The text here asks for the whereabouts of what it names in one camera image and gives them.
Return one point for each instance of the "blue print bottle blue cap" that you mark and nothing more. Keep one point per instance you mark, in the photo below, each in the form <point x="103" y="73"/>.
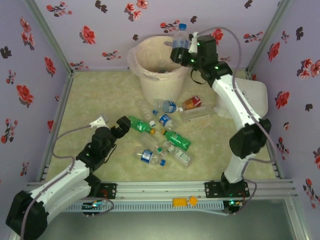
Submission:
<point x="181" y="42"/>

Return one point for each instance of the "green bottle yellow cap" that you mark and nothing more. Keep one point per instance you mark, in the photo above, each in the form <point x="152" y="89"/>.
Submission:
<point x="140" y="125"/>
<point x="177" y="140"/>

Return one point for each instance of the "clear bottle white cap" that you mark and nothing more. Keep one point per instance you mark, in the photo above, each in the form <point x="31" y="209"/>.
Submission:
<point x="146" y="111"/>

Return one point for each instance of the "red orange label bottle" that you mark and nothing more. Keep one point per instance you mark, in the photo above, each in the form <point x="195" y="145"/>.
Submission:
<point x="193" y="102"/>

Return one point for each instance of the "blue label bottle white cap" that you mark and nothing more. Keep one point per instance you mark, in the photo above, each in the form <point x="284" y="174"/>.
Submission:
<point x="169" y="106"/>

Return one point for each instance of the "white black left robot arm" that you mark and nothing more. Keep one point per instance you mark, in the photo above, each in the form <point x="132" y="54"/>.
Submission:
<point x="62" y="180"/>

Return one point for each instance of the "cream plastic bin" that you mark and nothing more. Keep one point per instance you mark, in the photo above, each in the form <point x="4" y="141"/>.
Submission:
<point x="160" y="90"/>

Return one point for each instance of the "clear plastic bin liner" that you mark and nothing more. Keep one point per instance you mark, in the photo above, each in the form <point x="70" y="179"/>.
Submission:
<point x="131" y="60"/>

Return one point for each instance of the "crushed clear bottle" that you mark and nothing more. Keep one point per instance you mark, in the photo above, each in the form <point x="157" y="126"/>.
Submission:
<point x="148" y="141"/>

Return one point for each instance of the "small green white label bottle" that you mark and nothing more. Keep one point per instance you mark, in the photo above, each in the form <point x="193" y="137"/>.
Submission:
<point x="160" y="150"/>

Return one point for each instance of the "circuit board green light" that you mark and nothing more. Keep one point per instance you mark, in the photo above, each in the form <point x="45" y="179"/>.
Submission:
<point x="232" y="203"/>
<point x="93" y="205"/>

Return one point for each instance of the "white lidded plastic box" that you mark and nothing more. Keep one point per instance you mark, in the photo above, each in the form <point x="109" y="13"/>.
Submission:
<point x="257" y="95"/>

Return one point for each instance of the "yellow plastic block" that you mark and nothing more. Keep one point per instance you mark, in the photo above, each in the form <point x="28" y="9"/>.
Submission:
<point x="180" y="202"/>

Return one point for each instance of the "orange diamond plastic piece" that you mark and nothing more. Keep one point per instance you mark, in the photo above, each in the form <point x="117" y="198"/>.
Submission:
<point x="193" y="200"/>

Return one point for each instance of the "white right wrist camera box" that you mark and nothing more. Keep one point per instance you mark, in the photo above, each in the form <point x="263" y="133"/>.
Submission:
<point x="193" y="45"/>

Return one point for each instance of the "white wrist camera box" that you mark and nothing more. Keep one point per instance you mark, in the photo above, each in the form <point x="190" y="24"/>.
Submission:
<point x="98" y="121"/>
<point x="193" y="45"/>

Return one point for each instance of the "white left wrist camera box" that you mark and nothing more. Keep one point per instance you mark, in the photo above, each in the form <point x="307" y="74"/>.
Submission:
<point x="98" y="121"/>

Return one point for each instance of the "aluminium corner post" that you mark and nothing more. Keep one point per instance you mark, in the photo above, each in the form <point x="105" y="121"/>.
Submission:
<point x="270" y="35"/>
<point x="50" y="37"/>

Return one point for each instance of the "wide aluminium frame rail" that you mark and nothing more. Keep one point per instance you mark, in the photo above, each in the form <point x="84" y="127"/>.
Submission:
<point x="160" y="190"/>

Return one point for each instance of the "slanted aluminium frame bar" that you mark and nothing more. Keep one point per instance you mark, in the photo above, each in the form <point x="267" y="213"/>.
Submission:
<point x="297" y="220"/>

